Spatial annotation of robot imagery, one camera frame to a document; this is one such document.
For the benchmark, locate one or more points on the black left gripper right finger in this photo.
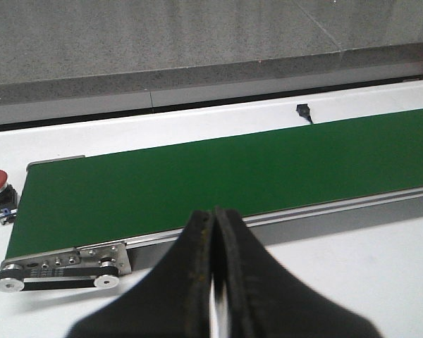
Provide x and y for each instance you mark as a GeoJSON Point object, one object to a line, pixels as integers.
{"type": "Point", "coordinates": [258, 297]}

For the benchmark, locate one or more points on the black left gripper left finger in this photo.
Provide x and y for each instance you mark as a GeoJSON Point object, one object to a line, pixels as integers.
{"type": "Point", "coordinates": [172, 300]}

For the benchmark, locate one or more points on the red mushroom push button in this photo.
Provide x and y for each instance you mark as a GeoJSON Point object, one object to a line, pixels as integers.
{"type": "Point", "coordinates": [9, 200]}

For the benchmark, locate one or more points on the right silver drive pulley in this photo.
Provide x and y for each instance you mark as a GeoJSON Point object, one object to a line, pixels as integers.
{"type": "Point", "coordinates": [106, 281]}

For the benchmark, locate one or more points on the silver drive pulley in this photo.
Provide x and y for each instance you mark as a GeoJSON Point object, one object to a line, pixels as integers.
{"type": "Point", "coordinates": [10, 285]}
{"type": "Point", "coordinates": [106, 281]}

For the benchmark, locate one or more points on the black timing belt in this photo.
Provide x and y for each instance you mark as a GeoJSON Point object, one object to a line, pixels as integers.
{"type": "Point", "coordinates": [57, 278]}

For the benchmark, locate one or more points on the green conveyor belt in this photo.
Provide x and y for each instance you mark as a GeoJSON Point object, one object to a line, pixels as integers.
{"type": "Point", "coordinates": [97, 199]}

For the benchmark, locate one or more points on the left silver drive pulley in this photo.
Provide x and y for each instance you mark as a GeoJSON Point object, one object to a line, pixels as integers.
{"type": "Point", "coordinates": [10, 285]}

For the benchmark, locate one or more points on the small black sensor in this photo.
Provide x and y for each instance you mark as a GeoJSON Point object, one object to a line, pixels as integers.
{"type": "Point", "coordinates": [303, 111]}

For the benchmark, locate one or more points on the right grey stone slab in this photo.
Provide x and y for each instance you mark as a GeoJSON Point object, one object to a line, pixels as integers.
{"type": "Point", "coordinates": [373, 33]}

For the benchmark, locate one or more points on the grey stone slab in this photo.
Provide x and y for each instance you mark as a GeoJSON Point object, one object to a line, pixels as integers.
{"type": "Point", "coordinates": [373, 33]}
{"type": "Point", "coordinates": [66, 49]}

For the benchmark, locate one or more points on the left grey stone slab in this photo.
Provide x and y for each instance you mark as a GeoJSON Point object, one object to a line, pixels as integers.
{"type": "Point", "coordinates": [66, 49]}

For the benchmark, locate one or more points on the aluminium conveyor side rail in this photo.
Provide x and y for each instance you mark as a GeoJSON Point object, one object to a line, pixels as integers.
{"type": "Point", "coordinates": [273, 217]}

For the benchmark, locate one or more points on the steel conveyor support bracket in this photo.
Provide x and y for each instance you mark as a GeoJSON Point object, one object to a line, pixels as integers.
{"type": "Point", "coordinates": [108, 253]}

